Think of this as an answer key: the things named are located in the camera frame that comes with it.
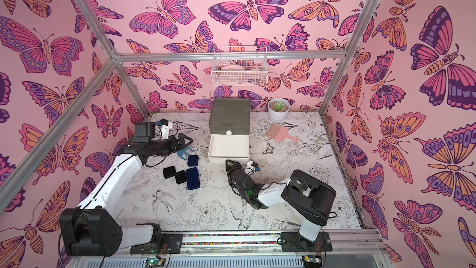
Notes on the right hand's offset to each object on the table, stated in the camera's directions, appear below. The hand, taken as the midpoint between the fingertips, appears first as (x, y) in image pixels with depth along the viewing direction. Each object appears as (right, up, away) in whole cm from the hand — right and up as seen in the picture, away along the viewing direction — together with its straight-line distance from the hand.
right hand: (219, 166), depth 84 cm
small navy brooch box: (-16, 0, +14) cm, 21 cm away
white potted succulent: (+32, +29, +24) cm, 49 cm away
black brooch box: (-27, -4, +9) cm, 28 cm away
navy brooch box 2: (-13, -10, +5) cm, 18 cm away
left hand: (-14, +12, -2) cm, 19 cm away
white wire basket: (+9, +45, +8) cm, 47 cm away
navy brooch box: (-15, -6, +8) cm, 18 cm away
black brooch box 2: (-21, -7, +8) cm, 23 cm away
